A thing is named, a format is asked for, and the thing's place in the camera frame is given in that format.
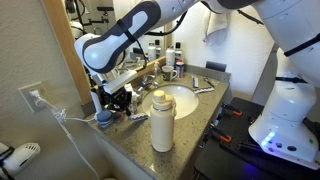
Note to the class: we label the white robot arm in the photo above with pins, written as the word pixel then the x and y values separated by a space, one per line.
pixel 293 24

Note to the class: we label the orange black clamp lower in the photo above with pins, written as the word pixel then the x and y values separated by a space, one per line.
pixel 219 134

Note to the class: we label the white slim bottle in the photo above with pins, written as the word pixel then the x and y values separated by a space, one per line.
pixel 96 102

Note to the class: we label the blue round container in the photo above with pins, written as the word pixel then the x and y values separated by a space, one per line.
pixel 104 118

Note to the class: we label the wall power outlet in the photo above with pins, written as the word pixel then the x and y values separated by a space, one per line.
pixel 30 94

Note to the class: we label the white hanging towel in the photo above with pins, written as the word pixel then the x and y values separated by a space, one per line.
pixel 215 28

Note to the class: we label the orange black clamp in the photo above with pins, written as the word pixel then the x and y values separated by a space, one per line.
pixel 234 110
pixel 219 134

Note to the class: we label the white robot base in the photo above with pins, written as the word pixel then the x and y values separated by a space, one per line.
pixel 279 129

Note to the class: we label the white oval sink basin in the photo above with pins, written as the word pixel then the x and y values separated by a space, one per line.
pixel 186 100

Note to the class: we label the cream insulated water bottle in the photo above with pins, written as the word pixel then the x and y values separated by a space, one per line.
pixel 163 112

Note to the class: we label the small clear vial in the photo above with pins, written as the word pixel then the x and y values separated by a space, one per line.
pixel 134 104

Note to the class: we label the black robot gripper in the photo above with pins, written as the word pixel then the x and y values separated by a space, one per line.
pixel 117 101

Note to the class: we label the orange black clamp upper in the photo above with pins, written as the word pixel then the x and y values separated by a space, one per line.
pixel 234 110

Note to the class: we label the white green coffee mug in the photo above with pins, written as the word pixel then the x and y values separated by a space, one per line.
pixel 169 73

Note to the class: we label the clear soap dispenser bottle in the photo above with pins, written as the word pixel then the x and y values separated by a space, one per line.
pixel 156 71

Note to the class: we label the white wall hair dryer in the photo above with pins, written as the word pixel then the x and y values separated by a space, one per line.
pixel 14 160

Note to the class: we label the red blue spray can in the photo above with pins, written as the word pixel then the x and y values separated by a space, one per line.
pixel 180 69

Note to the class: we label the chrome sink faucet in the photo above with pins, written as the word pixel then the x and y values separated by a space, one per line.
pixel 146 82

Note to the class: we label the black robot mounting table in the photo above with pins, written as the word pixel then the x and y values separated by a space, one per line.
pixel 242 158

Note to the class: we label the dark capped toiletry bottle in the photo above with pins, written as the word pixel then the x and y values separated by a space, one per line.
pixel 178 51

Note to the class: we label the wooden framed mirror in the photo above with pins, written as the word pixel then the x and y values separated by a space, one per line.
pixel 60 25

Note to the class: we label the white lotion bottle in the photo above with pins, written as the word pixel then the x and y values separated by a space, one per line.
pixel 170 56

